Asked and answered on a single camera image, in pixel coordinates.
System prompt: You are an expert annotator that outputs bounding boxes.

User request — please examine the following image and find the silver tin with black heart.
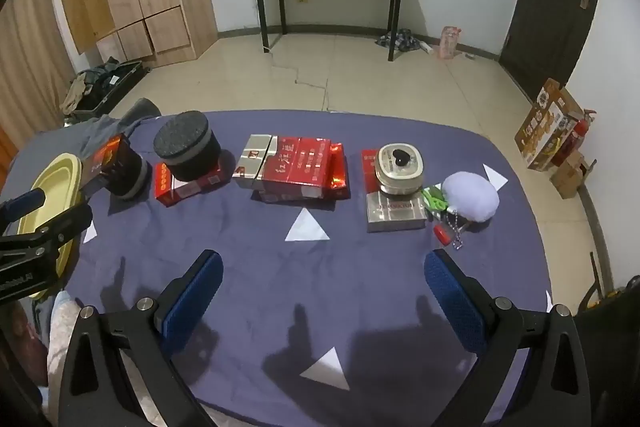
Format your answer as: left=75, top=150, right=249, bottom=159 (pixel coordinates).
left=376, top=143, right=426, bottom=196

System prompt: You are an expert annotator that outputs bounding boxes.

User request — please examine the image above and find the red and silver cigarette carton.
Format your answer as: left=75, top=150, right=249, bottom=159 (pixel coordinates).
left=232, top=134, right=333, bottom=200

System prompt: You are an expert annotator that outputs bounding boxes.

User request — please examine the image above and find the green plastic clip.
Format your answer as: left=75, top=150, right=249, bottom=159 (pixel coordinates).
left=422, top=187, right=451, bottom=214

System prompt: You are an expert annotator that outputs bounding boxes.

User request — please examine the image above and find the beige curtain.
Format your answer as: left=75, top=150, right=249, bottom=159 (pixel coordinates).
left=0, top=0, right=76, bottom=142

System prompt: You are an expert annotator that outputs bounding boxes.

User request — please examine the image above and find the white fluffy pompom keychain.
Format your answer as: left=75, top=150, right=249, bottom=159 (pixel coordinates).
left=441, top=172, right=501, bottom=252

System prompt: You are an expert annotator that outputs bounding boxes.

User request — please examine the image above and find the red fire extinguisher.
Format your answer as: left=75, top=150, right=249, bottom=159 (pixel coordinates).
left=550, top=108, right=598, bottom=168

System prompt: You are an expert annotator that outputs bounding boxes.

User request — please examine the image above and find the grey garment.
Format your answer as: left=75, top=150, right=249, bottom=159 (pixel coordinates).
left=75, top=98, right=162, bottom=160

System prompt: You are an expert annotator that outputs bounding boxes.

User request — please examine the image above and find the beige garment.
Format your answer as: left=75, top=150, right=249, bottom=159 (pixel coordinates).
left=61, top=74, right=93, bottom=112

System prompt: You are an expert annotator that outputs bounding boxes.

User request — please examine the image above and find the small brown cardboard box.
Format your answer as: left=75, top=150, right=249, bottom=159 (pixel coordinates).
left=550, top=150, right=596, bottom=200

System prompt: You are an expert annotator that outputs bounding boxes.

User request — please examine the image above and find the pale blue blanket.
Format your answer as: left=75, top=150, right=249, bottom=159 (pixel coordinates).
left=30, top=289, right=83, bottom=413

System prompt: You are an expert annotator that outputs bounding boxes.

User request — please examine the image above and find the pink plastic bag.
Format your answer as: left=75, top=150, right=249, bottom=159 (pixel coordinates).
left=436, top=26, right=462, bottom=59

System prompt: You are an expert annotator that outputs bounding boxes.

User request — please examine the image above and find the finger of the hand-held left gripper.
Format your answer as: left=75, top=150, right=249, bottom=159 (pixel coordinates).
left=0, top=203, right=94, bottom=265
left=0, top=188, right=47, bottom=224

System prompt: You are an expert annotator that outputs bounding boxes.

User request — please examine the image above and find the black sponge cylinder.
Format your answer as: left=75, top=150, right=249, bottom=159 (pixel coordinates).
left=153, top=111, right=222, bottom=182
left=107, top=142, right=151, bottom=201

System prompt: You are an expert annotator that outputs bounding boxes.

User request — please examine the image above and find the printed cardboard box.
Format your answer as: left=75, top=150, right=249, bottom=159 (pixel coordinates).
left=515, top=78, right=585, bottom=171

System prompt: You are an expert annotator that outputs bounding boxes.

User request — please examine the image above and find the red and white cigarette pack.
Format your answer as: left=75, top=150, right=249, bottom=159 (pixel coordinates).
left=361, top=149, right=383, bottom=195

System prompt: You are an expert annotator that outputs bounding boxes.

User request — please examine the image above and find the pale yellow plastic tray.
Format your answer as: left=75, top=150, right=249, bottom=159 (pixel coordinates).
left=17, top=153, right=86, bottom=300

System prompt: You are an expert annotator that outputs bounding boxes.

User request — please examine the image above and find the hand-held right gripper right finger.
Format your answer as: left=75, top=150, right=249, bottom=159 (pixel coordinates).
left=423, top=248, right=594, bottom=427

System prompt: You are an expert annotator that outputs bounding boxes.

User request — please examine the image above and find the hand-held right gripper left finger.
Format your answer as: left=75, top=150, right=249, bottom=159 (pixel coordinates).
left=57, top=249, right=224, bottom=427

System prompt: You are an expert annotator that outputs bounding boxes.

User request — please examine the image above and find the open black suitcase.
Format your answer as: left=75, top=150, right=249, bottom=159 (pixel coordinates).
left=61, top=59, right=151, bottom=118

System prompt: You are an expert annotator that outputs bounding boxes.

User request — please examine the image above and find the dark brown door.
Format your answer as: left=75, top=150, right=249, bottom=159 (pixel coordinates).
left=499, top=0, right=605, bottom=102

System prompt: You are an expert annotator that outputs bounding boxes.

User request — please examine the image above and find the plaid cloth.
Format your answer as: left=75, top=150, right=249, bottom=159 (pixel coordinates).
left=376, top=28, right=426, bottom=54

